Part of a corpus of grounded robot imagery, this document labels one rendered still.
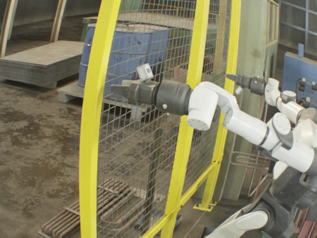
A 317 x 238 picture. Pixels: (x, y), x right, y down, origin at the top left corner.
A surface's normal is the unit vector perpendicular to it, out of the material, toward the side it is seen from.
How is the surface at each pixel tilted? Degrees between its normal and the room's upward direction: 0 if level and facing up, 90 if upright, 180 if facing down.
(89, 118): 90
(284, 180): 85
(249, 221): 90
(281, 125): 40
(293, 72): 90
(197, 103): 49
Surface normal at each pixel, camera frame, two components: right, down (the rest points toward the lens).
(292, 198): -0.26, 0.50
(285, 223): -0.40, 0.19
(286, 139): 0.40, -0.52
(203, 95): -0.15, -0.46
